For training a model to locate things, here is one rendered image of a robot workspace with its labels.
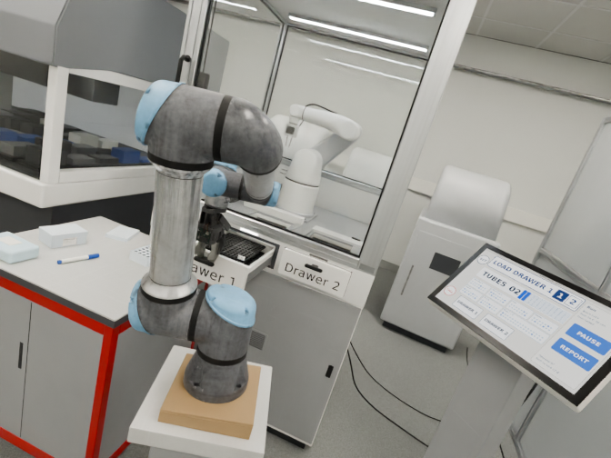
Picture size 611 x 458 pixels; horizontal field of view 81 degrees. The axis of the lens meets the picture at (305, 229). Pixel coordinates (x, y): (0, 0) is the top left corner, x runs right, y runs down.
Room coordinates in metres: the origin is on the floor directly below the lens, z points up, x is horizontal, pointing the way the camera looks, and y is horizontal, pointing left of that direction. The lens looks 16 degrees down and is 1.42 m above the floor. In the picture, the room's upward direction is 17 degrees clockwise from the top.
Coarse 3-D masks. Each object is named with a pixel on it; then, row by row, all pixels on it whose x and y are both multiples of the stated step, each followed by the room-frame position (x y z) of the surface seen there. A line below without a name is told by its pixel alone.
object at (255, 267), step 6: (240, 234) 1.49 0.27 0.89; (252, 240) 1.48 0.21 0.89; (270, 246) 1.46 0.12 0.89; (264, 252) 1.46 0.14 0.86; (270, 252) 1.39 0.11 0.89; (264, 258) 1.31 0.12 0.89; (270, 258) 1.39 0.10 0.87; (252, 264) 1.22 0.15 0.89; (258, 264) 1.27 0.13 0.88; (264, 264) 1.33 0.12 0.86; (252, 270) 1.21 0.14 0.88; (258, 270) 1.28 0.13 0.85; (252, 276) 1.22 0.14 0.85; (246, 282) 1.18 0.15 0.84
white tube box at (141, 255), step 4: (148, 244) 1.33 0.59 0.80; (136, 248) 1.27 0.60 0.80; (140, 248) 1.28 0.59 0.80; (144, 248) 1.29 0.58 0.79; (148, 248) 1.30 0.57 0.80; (132, 252) 1.24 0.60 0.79; (136, 252) 1.25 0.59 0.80; (140, 252) 1.25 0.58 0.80; (144, 252) 1.27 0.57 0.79; (148, 252) 1.27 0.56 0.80; (132, 256) 1.24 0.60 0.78; (136, 256) 1.23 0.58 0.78; (140, 256) 1.23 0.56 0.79; (144, 256) 1.22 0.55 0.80; (148, 256) 1.24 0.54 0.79; (132, 260) 1.24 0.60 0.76; (136, 260) 1.23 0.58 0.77; (140, 260) 1.23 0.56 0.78; (144, 260) 1.22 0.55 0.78; (148, 260) 1.22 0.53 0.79; (144, 264) 1.22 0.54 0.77; (148, 264) 1.23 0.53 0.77
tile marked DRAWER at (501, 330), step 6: (486, 318) 1.08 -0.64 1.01; (492, 318) 1.07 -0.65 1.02; (486, 324) 1.06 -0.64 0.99; (492, 324) 1.06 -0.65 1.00; (498, 324) 1.05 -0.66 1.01; (504, 324) 1.04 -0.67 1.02; (492, 330) 1.04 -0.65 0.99; (498, 330) 1.03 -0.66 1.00; (504, 330) 1.03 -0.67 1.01; (510, 330) 1.02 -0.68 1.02; (498, 336) 1.02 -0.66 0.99; (504, 336) 1.01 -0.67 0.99
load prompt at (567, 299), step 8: (496, 256) 1.27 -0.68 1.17; (488, 264) 1.25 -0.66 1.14; (496, 264) 1.24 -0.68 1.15; (504, 264) 1.23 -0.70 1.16; (512, 264) 1.22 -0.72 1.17; (504, 272) 1.20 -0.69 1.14; (512, 272) 1.19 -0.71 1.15; (520, 272) 1.18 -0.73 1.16; (528, 272) 1.17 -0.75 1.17; (520, 280) 1.15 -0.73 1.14; (528, 280) 1.14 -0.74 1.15; (536, 280) 1.13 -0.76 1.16; (544, 280) 1.12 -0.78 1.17; (536, 288) 1.11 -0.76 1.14; (544, 288) 1.10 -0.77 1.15; (552, 288) 1.09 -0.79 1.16; (560, 288) 1.08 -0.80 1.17; (552, 296) 1.07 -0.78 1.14; (560, 296) 1.06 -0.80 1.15; (568, 296) 1.05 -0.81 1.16; (576, 296) 1.04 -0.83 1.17; (568, 304) 1.03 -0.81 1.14; (576, 304) 1.02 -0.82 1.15
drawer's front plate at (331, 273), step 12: (288, 252) 1.39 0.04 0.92; (288, 264) 1.38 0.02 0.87; (300, 264) 1.37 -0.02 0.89; (324, 264) 1.35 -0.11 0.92; (288, 276) 1.38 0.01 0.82; (312, 276) 1.36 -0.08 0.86; (324, 276) 1.35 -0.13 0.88; (336, 276) 1.34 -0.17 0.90; (348, 276) 1.33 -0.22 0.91; (324, 288) 1.35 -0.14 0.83; (336, 288) 1.34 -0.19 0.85
